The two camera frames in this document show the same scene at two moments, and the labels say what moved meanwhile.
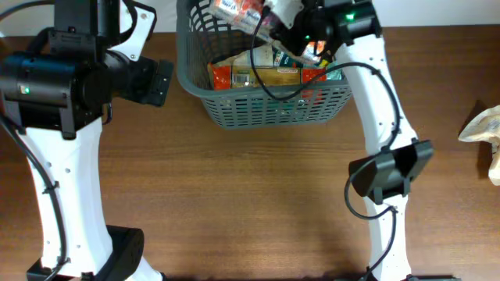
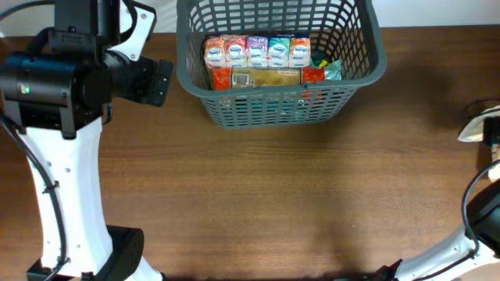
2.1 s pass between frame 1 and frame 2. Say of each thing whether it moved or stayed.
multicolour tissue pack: moved
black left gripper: stayed
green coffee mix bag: moved
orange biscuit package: stayed
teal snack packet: stayed
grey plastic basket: stayed
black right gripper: moved
